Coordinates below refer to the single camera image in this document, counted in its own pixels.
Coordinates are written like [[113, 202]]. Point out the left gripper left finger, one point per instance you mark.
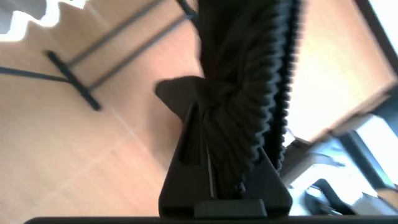
[[183, 180]]

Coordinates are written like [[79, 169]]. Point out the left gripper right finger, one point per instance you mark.
[[270, 189]]

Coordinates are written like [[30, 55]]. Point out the black shorts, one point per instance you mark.
[[242, 77]]

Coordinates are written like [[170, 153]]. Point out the black clothes rack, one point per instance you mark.
[[74, 84]]

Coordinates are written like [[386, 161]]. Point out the beige curtain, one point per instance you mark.
[[18, 6]]

